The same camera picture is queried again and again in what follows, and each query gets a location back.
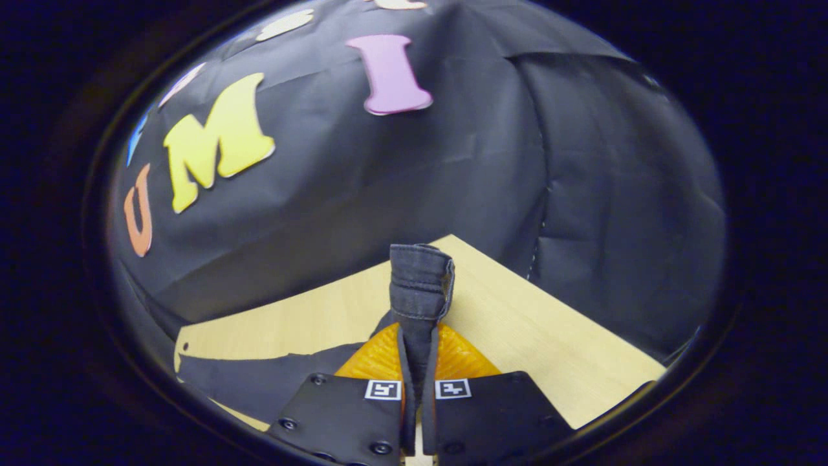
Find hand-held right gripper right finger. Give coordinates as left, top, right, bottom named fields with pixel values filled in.
left=420, top=323, right=576, bottom=466

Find black backdrop cloth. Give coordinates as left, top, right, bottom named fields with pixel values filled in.
left=107, top=0, right=728, bottom=363

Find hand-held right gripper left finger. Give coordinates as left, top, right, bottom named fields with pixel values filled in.
left=268, top=322, right=416, bottom=466

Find black jeans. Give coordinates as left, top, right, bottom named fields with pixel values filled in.
left=176, top=243, right=456, bottom=454

